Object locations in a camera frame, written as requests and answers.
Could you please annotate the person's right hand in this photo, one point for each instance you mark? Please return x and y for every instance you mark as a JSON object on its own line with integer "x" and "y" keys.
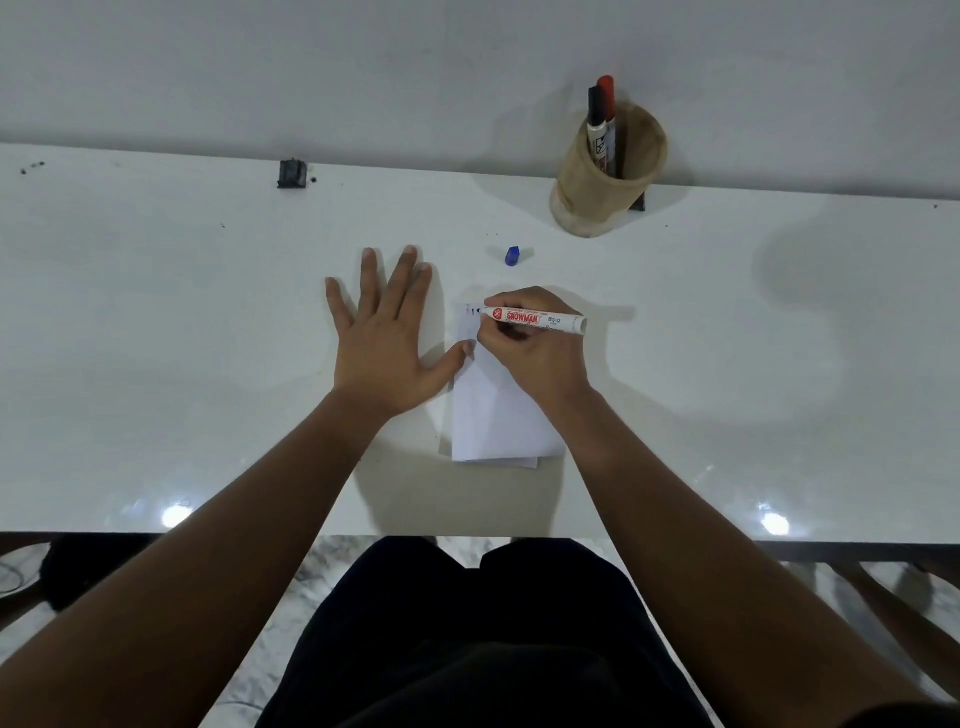
{"x": 544, "y": 360}

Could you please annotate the person's left hand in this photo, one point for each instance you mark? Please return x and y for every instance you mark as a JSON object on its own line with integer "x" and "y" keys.
{"x": 382, "y": 352}

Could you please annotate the blue marker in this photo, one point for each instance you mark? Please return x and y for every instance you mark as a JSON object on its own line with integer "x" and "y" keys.
{"x": 540, "y": 319}

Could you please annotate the white paper sheet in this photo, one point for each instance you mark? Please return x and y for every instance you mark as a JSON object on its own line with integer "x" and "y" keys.
{"x": 495, "y": 427}

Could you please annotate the blue marker cap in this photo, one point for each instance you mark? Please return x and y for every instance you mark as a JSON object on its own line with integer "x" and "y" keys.
{"x": 512, "y": 256}

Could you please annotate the wooden pen holder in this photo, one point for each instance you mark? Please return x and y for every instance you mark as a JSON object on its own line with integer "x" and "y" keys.
{"x": 592, "y": 199}

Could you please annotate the black marker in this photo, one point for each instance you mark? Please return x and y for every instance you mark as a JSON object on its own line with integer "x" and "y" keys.
{"x": 594, "y": 105}

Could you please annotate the red marker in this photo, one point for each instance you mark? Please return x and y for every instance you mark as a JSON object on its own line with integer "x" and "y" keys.
{"x": 606, "y": 90}

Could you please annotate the person's left forearm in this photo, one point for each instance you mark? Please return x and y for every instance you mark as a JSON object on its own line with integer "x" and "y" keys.
{"x": 187, "y": 570}

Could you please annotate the person's right forearm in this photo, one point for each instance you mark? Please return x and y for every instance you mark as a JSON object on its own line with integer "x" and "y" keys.
{"x": 712, "y": 570}

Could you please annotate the small black clip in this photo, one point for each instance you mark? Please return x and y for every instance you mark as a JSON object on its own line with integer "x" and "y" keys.
{"x": 292, "y": 174}

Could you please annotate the black shorts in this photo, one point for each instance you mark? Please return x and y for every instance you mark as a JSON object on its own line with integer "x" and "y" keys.
{"x": 487, "y": 645}

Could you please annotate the black bag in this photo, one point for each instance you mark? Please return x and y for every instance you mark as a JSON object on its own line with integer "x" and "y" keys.
{"x": 82, "y": 570}

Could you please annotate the brown diagonal table leg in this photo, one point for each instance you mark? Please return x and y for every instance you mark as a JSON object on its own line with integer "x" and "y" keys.
{"x": 900, "y": 637}

